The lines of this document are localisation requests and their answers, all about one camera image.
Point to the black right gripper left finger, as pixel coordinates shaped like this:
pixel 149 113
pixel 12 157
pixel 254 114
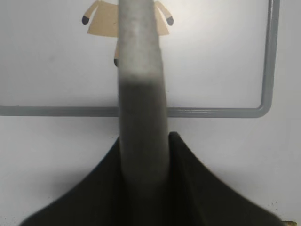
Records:
pixel 100 199

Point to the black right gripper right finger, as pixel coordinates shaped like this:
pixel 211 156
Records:
pixel 200 198

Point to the white handled kitchen knife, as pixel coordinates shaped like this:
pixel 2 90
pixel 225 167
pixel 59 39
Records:
pixel 142 100

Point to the white deer cutting board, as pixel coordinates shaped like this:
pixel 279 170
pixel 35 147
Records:
pixel 58 58

